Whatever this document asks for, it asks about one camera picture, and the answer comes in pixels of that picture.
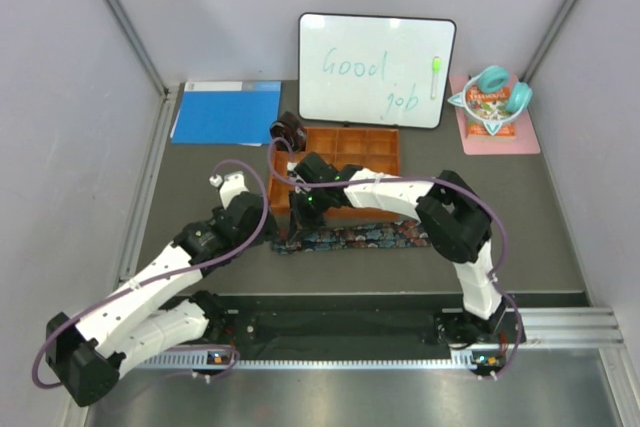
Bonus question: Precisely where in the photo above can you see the white dry-erase board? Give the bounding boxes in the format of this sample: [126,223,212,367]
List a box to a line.
[298,13,457,129]

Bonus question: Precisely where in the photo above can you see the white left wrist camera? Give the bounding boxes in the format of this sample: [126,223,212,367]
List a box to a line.
[209,171,248,208]

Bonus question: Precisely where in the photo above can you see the green marker pen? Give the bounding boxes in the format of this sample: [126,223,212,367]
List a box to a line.
[430,56,441,100]

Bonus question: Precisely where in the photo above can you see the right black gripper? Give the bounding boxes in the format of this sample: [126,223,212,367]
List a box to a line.
[289,186,332,245]

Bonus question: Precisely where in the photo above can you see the orange book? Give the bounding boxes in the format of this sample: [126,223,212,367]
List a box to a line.
[465,84,516,140]

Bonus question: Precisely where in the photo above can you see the teal cat-ear headphones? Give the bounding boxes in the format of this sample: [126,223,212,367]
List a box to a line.
[447,65,533,138]

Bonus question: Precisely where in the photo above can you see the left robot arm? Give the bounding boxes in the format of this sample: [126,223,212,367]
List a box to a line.
[45,191,278,407]

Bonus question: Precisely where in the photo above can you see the grey cable duct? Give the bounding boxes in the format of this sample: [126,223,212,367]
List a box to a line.
[138,344,505,374]

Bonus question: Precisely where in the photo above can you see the rolled dark red tie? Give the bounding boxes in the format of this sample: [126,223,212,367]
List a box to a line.
[269,112,308,153]

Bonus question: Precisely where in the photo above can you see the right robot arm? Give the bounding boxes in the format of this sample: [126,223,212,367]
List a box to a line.
[287,153,506,343]

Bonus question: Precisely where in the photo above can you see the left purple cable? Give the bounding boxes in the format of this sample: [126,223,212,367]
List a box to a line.
[30,159,271,393]

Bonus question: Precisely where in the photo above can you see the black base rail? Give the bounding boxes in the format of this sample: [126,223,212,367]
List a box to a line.
[169,291,529,361]

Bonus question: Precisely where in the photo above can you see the navy floral tie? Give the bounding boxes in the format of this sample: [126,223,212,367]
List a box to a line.
[272,220,431,255]

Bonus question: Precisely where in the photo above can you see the orange compartment tray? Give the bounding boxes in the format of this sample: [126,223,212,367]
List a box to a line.
[268,127,401,221]

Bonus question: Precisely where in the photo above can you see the blue folder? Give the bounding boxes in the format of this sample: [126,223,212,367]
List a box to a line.
[170,80,282,146]

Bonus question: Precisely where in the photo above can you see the purple cable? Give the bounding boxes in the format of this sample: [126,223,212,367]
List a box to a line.
[30,159,271,393]
[267,137,526,382]

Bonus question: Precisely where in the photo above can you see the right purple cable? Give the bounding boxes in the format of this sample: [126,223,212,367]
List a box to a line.
[267,137,526,382]

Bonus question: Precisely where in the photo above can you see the pink mat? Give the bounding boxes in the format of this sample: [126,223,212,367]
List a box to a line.
[450,73,540,155]

